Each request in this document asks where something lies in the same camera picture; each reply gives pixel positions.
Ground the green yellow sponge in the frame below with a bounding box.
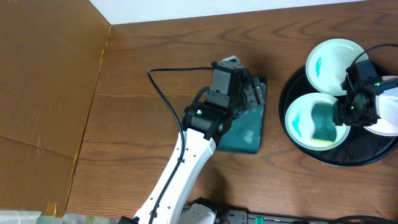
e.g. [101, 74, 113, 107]
[310, 103, 337, 145]

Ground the white plate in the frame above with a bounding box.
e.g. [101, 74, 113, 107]
[284, 93, 351, 151]
[305, 39, 368, 96]
[363, 75, 398, 138]

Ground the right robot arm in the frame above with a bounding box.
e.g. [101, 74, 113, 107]
[333, 76, 397, 126]

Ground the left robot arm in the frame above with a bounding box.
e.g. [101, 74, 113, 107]
[119, 55, 266, 224]

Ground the black round tray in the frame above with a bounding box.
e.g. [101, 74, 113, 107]
[279, 66, 397, 167]

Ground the black rectangular water tray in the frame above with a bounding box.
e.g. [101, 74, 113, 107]
[216, 77, 267, 154]

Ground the cardboard sheet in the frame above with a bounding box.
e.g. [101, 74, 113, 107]
[1, 0, 111, 217]

